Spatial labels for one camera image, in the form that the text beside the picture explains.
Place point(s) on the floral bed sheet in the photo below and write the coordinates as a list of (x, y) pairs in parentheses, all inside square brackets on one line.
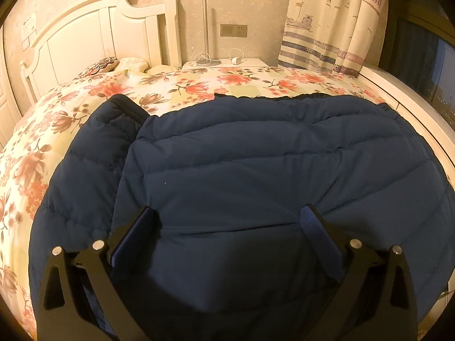
[(53, 120)]

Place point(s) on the dark window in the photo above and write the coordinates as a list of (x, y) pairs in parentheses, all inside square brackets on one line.
[(416, 53)]

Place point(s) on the white nightstand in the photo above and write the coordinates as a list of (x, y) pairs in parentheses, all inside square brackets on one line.
[(248, 63)]

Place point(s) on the white wooden headboard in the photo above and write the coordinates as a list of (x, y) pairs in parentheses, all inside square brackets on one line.
[(89, 32)]

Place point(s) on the slim pole desk lamp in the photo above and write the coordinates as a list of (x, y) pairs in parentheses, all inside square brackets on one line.
[(205, 25)]

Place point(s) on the pale yellow pillow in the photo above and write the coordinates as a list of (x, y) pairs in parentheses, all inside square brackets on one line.
[(161, 69), (133, 64)]

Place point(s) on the boat print striped curtain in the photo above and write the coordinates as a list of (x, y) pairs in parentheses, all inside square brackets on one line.
[(327, 17)]

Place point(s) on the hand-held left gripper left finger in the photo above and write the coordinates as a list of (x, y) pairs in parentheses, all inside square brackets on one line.
[(131, 238)]

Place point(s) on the wall switch socket panel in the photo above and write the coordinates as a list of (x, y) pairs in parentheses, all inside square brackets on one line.
[(233, 30)]

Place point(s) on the white window ledge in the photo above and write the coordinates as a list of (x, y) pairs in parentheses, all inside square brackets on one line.
[(398, 96)]

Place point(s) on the embroidered dark patterned pillow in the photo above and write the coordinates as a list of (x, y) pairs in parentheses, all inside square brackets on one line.
[(97, 66)]

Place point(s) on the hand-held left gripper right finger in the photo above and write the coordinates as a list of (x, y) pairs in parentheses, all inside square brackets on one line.
[(316, 238)]

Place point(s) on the navy quilted down jacket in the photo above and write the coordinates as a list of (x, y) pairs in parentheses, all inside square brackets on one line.
[(231, 170)]

